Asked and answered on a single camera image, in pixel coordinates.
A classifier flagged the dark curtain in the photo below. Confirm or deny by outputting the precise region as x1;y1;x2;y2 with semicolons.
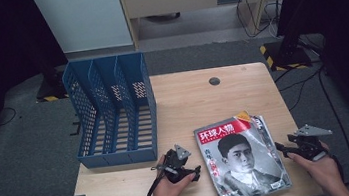
272;0;349;155

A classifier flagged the red-brown planet cover magazine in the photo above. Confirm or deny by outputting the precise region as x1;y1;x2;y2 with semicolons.
248;110;292;189

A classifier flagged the person's left hand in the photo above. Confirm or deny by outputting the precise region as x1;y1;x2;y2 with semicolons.
146;150;200;196

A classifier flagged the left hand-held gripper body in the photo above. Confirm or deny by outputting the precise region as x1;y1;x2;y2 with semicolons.
148;141;197;186

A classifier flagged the blue plastic file rack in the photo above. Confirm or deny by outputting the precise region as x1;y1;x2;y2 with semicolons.
59;50;164;172

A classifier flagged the hand-held gripper black cable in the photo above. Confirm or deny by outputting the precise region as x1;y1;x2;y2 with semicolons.
136;163;172;196
327;152;347;185

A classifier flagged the black stand with striped base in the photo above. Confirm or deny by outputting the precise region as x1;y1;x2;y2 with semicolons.
30;50;73;104
257;20;315;75

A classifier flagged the left hand-held gripper black cable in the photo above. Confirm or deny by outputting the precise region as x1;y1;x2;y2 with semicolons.
136;163;172;196

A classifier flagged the person's right hand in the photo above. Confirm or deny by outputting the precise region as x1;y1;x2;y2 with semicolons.
285;139;347;196

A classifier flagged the white cabinet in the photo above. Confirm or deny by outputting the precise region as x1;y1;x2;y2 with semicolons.
31;0;135;58

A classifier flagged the portrait magazine with red label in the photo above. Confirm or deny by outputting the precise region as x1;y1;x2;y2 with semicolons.
192;108;293;196

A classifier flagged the right hand-held gripper black cable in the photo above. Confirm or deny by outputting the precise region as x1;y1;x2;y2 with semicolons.
327;152;347;185

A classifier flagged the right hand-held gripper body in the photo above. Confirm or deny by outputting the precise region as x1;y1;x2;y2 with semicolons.
291;121;337;165

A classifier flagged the grey round table grommet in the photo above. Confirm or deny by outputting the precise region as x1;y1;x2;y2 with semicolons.
207;75;221;87

